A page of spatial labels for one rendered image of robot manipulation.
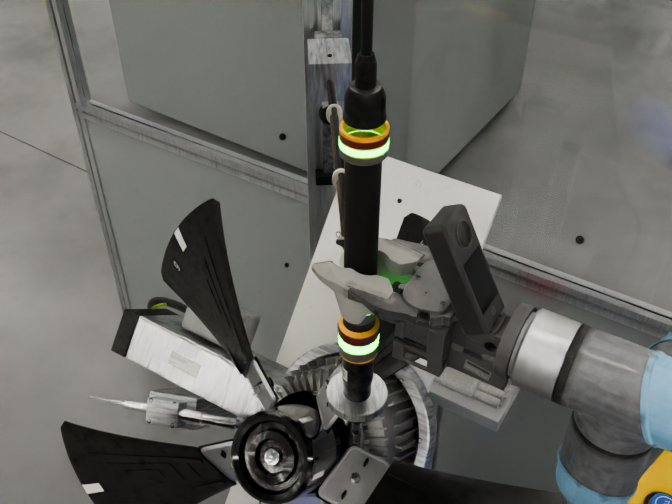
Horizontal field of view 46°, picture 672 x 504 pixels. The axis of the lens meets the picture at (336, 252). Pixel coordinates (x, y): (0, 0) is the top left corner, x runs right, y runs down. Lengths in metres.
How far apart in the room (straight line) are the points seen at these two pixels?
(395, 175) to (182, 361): 0.45
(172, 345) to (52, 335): 1.73
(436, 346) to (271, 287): 1.40
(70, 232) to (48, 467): 1.15
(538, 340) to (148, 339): 0.78
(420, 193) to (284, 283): 0.89
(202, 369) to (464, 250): 0.67
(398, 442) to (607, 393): 0.53
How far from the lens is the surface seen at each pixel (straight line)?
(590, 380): 0.70
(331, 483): 1.06
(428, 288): 0.74
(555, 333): 0.71
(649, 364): 0.71
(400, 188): 1.26
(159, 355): 1.32
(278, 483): 1.04
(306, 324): 1.31
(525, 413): 1.94
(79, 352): 2.93
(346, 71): 1.31
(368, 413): 0.90
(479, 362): 0.76
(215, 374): 1.26
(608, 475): 0.78
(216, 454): 1.13
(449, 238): 0.68
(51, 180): 3.77
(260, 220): 1.98
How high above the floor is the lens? 2.08
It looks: 41 degrees down
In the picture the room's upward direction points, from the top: straight up
